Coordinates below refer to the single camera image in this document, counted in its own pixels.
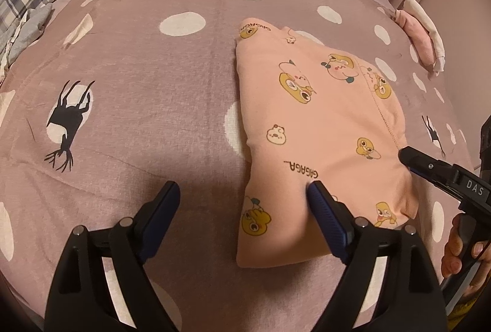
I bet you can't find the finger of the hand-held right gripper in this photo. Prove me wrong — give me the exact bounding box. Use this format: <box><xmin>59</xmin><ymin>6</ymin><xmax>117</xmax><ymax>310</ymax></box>
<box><xmin>398</xmin><ymin>146</ymin><xmax>461</xmax><ymax>198</ymax></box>

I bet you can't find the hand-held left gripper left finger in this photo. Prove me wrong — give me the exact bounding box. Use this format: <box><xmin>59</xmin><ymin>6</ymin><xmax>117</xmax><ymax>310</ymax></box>
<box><xmin>44</xmin><ymin>180</ymin><xmax>181</xmax><ymax>332</ymax></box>

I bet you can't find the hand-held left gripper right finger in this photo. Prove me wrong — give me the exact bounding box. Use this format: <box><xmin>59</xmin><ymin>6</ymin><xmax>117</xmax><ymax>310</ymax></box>
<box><xmin>305</xmin><ymin>180</ymin><xmax>447</xmax><ymax>332</ymax></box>

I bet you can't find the peach cartoon print shirt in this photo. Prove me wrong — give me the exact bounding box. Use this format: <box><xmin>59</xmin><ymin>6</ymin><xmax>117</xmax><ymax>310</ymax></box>
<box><xmin>234</xmin><ymin>15</ymin><xmax>420</xmax><ymax>269</ymax></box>

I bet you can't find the person's right forearm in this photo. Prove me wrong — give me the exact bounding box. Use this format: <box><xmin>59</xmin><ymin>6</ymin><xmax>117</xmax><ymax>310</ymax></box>
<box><xmin>447</xmin><ymin>294</ymin><xmax>488</xmax><ymax>332</ymax></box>

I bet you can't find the person's right hand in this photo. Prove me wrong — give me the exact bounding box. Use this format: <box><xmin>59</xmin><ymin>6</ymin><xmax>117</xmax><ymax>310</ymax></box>
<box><xmin>441</xmin><ymin>214</ymin><xmax>489</xmax><ymax>279</ymax></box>

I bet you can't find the mauve polka dot blanket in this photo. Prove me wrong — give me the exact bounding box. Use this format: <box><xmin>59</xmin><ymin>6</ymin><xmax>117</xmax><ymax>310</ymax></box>
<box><xmin>0</xmin><ymin>0</ymin><xmax>484</xmax><ymax>332</ymax></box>

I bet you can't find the white folded cloth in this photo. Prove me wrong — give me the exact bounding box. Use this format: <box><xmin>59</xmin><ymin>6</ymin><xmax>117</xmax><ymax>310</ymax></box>
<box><xmin>403</xmin><ymin>0</ymin><xmax>446</xmax><ymax>72</ymax></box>

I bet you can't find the light blue cloth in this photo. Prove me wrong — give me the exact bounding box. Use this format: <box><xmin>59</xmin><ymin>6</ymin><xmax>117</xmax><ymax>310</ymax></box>
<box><xmin>0</xmin><ymin>4</ymin><xmax>54</xmax><ymax>75</ymax></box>

